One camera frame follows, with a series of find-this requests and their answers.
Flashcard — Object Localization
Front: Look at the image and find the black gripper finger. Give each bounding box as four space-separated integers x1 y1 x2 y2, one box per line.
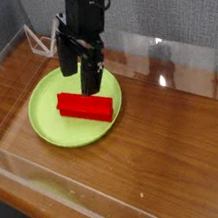
80 48 104 97
56 33 78 77

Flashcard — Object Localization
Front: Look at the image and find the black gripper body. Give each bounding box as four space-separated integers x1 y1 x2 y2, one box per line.
56 0 111 49

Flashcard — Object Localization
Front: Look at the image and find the red rectangular block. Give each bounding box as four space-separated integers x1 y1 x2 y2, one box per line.
56 92 114 122

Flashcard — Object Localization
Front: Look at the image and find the light green plate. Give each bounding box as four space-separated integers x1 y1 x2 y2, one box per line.
28 68 123 148

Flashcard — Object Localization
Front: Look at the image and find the clear acrylic enclosure wall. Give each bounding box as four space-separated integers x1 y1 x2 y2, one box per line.
0 31 218 218

